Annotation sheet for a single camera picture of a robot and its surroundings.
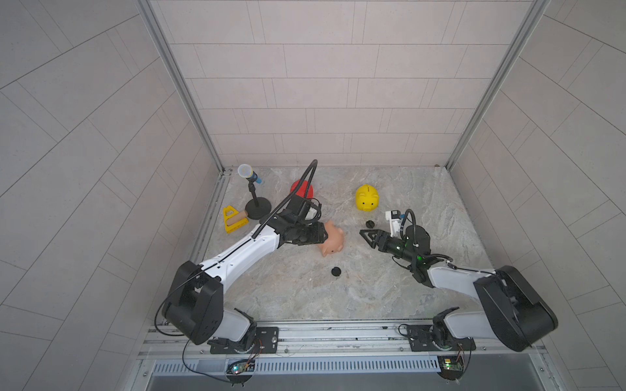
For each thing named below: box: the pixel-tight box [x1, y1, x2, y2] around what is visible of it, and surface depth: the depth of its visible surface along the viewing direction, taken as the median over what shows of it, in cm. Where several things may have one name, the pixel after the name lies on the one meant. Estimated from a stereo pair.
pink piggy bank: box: [316, 219, 345, 257], surface depth 86 cm
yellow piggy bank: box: [355, 184, 380, 212], surface depth 98 cm
